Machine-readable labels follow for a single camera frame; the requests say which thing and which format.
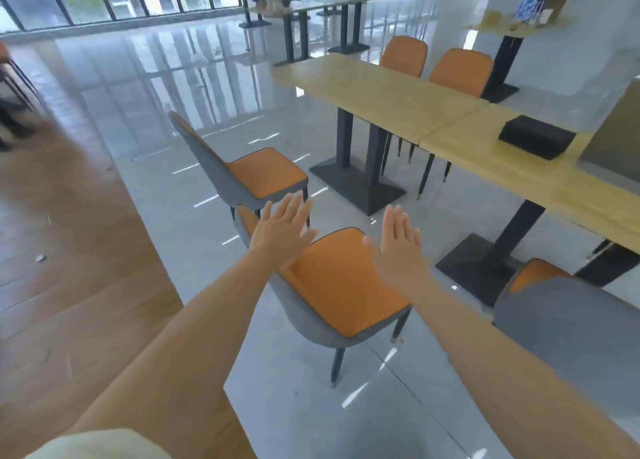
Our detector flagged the person's right hand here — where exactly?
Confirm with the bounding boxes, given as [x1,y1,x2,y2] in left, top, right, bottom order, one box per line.
[362,204,429,295]

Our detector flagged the person's left hand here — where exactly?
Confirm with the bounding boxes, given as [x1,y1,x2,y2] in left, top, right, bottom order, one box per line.
[247,191,319,275]

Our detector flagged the person's right forearm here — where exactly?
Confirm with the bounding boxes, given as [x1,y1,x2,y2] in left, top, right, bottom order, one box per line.
[411,281,640,459]

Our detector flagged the person's left forearm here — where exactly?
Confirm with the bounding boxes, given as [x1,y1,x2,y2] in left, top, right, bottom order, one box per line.
[64,251,286,447]

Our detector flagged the orange and grey chair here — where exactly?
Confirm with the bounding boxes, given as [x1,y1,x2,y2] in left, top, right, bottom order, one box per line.
[408,48,495,201]
[168,110,311,227]
[234,204,414,387]
[492,258,640,427]
[378,35,429,157]

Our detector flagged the long wooden table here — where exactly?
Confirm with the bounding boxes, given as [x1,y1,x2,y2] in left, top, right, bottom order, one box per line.
[270,52,489,217]
[419,101,640,308]

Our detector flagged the black tissue box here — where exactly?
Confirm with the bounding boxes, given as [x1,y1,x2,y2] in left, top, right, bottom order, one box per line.
[498,115,578,161]

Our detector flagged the wooden table with black legs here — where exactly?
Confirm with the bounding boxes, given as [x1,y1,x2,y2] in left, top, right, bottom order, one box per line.
[248,0,391,68]
[219,0,274,30]

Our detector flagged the small wooden high table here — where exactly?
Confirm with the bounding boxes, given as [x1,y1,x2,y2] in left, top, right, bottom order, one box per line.
[464,8,576,105]

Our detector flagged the grey-brown board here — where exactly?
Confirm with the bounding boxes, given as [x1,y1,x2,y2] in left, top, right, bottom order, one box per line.
[577,80,640,198]

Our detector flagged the blue patterned box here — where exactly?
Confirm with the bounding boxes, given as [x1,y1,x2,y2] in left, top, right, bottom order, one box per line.
[514,0,556,24]

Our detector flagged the white sleeve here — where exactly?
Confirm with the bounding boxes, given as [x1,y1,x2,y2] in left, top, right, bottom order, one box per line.
[24,427,173,459]

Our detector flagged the dark chair with orange seat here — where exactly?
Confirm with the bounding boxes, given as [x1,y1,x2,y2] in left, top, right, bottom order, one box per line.
[0,41,40,152]

